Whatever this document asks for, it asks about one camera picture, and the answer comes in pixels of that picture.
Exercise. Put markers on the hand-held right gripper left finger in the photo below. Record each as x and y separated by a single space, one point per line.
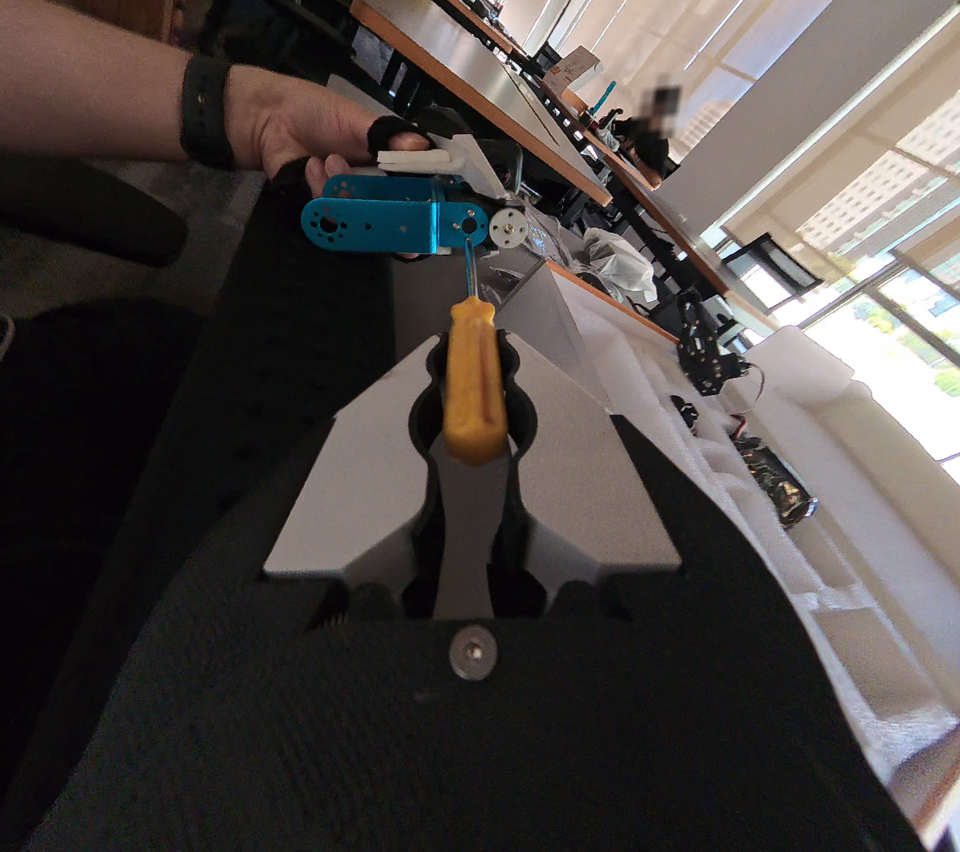
352 484

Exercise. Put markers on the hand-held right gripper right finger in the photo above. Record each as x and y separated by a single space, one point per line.
592 492

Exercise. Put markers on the blue servo bracket assembly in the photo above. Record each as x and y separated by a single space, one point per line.
375 221

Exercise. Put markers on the person's left forearm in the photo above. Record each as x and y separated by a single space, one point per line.
75 86

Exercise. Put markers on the long wooden desk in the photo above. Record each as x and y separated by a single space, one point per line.
465 64
694 250

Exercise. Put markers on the person's left hand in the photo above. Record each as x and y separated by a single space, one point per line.
285 124

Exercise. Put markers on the white box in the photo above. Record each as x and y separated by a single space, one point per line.
574 68

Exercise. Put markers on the blue tool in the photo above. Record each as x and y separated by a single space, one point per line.
604 98

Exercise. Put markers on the small black servo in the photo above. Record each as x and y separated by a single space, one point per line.
686 413

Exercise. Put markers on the clear plastic bag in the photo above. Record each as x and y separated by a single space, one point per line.
619 263

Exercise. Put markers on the dark dotted cloth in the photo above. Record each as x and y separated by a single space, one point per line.
285 342

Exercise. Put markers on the window roller blind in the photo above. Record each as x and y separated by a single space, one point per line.
675 26

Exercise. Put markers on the white foam packaging tray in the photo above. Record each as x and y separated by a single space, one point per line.
847 492

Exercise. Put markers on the black chair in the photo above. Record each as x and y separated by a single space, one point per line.
780 263

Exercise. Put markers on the black wristband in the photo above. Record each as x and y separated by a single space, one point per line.
202 109

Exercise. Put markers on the large window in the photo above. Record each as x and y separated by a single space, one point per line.
885 267

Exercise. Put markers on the black chair armrest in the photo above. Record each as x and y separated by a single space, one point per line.
82 214

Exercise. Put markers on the black metal robot bracket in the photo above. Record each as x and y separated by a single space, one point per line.
705 349

